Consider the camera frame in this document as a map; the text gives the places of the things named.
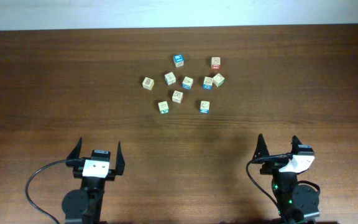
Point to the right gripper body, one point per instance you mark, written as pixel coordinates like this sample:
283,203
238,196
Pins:
269,166

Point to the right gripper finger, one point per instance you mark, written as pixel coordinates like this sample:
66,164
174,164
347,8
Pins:
295,142
261,153

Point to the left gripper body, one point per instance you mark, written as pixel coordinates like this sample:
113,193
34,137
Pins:
109,174

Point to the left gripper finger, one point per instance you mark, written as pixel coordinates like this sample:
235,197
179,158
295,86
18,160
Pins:
120,162
73,159

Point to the wooden block green front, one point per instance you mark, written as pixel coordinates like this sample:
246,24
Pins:
163,107

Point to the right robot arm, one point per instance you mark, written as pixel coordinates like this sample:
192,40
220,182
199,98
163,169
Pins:
296,200

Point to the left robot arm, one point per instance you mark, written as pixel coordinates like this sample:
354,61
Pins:
84,205

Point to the plain wooden block far left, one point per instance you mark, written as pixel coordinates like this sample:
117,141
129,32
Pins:
148,83

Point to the wooden block green edge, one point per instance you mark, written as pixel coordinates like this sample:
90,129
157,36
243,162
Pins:
218,79

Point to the blue top wooden block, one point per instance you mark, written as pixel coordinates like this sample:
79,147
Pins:
178,60

